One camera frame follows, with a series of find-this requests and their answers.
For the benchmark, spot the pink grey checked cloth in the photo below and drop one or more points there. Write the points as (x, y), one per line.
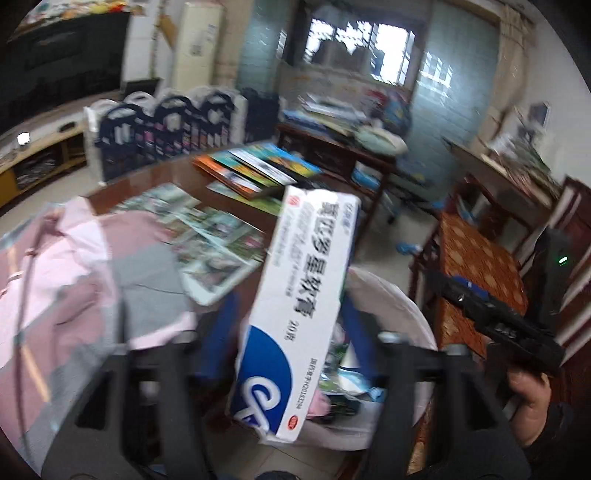
(69, 286)

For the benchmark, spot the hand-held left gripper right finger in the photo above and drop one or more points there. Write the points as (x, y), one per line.
(360, 332)

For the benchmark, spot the black monitor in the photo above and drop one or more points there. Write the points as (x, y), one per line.
(141, 88)

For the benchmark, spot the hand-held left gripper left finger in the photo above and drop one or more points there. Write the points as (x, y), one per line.
(214, 327)

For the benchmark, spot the barred window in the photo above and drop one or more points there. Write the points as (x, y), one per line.
(378, 46)

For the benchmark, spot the wooden side table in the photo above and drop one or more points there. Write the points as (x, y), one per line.
(323, 152)

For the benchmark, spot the white blue medicine box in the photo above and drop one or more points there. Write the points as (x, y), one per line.
(295, 286)

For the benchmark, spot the black set-top box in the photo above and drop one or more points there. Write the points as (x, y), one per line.
(67, 128)

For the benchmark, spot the pale green cushion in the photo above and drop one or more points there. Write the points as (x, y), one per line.
(381, 141)

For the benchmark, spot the wooden chair patterned cushion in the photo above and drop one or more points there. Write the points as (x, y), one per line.
(471, 258)

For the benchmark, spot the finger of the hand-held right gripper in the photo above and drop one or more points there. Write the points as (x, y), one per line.
(473, 290)
(461, 304)

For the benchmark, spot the cluttered wooden desk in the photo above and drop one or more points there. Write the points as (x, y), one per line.
(503, 170)

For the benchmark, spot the beige curtain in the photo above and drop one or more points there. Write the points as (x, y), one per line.
(512, 69)
(227, 46)

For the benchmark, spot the light blue plastic bag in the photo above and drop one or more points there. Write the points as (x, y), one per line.
(364, 384)

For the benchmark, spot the person's right hand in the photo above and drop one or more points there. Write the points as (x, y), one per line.
(531, 406)

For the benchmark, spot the large black television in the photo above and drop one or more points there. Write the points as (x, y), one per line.
(60, 69)

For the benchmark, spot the small wall picture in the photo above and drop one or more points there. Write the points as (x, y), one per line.
(539, 115)

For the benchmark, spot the small lit-screen device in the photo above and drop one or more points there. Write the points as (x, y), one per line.
(23, 138)

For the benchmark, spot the wooden wall slat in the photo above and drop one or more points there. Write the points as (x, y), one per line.
(167, 30)

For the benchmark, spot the pile of books and papers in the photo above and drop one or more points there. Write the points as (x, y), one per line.
(332, 113)

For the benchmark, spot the white plastic bag red print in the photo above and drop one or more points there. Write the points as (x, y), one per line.
(406, 314)

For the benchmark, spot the wooden television cabinet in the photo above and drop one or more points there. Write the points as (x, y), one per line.
(9, 180)

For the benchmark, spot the row of navy playpen panels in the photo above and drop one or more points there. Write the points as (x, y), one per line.
(203, 124)

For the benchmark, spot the blue floor object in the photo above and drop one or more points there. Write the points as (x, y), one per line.
(408, 249)

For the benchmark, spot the black device green light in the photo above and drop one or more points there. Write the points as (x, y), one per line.
(549, 277)

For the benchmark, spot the row of colourful books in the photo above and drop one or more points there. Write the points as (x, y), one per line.
(258, 168)

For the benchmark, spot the white standing air conditioner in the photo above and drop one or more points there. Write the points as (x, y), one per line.
(198, 46)

